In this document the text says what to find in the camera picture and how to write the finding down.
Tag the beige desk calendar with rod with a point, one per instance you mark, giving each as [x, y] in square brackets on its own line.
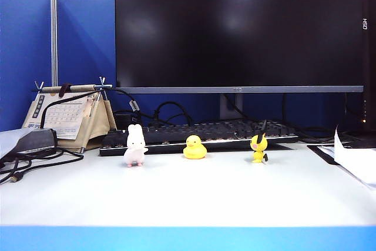
[67, 115]

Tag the white rabbit doll pink feet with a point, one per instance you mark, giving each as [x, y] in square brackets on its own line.
[135, 152]

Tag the black flat pad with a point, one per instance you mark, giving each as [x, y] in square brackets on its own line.
[321, 152]

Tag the black portrait monitor HSD logo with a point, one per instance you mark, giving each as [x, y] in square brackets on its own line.
[370, 57]

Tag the black box device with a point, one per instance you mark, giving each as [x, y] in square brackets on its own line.
[36, 139]

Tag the large black computer monitor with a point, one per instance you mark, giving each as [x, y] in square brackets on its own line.
[235, 27]

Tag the yellow rubber duck doll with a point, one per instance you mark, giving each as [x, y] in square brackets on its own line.
[194, 149]

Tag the black mechanical keyboard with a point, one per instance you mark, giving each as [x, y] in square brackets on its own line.
[223, 133]

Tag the white paper sheet under box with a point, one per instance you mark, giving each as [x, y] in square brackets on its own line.
[11, 140]

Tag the small black power adapter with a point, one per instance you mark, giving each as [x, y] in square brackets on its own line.
[123, 120]

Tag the grey monitor stand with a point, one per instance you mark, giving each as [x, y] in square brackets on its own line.
[232, 107]

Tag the grey partition frame post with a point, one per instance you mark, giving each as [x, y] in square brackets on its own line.
[54, 42]

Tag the yellow black-eared mouse doll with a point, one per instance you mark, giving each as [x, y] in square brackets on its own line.
[259, 146]

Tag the folded white paper sheet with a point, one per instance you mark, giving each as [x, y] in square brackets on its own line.
[352, 160]

